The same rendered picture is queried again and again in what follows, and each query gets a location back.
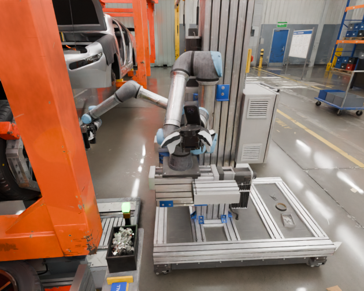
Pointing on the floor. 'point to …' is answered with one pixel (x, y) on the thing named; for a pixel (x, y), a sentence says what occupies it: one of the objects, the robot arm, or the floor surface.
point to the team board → (300, 46)
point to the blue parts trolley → (344, 98)
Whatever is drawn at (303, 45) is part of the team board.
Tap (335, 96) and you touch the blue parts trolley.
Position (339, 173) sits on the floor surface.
